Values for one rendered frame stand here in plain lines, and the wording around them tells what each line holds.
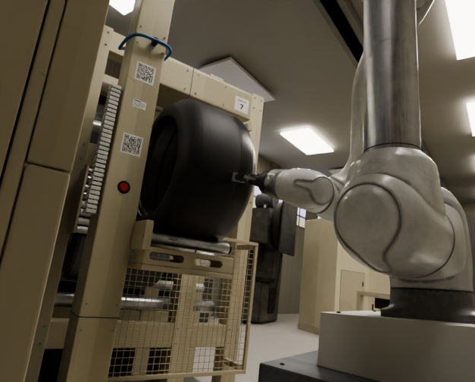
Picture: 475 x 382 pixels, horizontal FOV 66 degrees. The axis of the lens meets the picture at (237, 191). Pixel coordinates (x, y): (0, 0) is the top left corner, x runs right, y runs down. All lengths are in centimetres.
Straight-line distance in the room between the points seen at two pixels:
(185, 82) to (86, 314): 114
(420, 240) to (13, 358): 55
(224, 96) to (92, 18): 147
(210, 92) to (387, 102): 132
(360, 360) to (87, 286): 88
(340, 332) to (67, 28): 67
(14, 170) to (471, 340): 69
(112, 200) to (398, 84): 97
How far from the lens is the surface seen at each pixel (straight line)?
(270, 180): 105
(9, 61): 51
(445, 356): 73
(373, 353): 75
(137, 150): 139
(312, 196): 94
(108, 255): 132
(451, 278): 82
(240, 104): 202
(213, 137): 130
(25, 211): 47
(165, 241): 131
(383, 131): 71
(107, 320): 134
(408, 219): 59
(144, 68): 151
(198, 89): 191
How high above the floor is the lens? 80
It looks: 13 degrees up
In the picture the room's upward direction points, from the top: 7 degrees clockwise
